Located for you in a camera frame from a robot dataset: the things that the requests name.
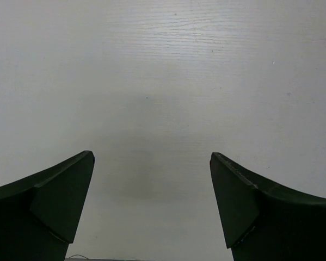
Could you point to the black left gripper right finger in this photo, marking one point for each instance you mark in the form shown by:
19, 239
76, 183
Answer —
264, 220

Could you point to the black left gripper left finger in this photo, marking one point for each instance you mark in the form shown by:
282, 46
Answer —
39, 214

